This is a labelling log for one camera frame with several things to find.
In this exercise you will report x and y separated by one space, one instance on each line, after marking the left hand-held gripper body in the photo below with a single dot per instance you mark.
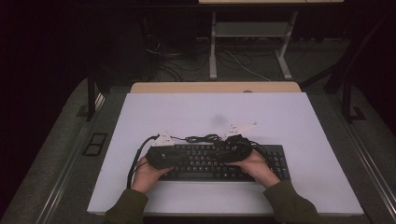
162 157

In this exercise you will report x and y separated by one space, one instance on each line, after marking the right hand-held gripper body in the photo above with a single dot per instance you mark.
241 149

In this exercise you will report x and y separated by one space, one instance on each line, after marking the black computer keyboard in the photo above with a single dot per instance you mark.
205 165

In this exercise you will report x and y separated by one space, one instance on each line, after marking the person's right hand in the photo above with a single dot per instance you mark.
255 168

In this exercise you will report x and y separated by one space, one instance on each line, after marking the person's left hand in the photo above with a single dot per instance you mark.
144 177

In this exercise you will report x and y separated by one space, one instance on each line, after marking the light wooden table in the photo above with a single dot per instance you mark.
214 87

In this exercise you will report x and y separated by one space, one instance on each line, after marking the black metal stand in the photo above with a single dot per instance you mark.
345 87
91 96

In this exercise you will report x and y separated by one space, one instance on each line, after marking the black floor socket frame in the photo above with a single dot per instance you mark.
95 143

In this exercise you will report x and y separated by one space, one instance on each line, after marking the aluminium floor rail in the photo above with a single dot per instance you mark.
370 168
65 174

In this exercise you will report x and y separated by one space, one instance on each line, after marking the grey metal desk frame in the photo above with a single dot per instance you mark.
250 29

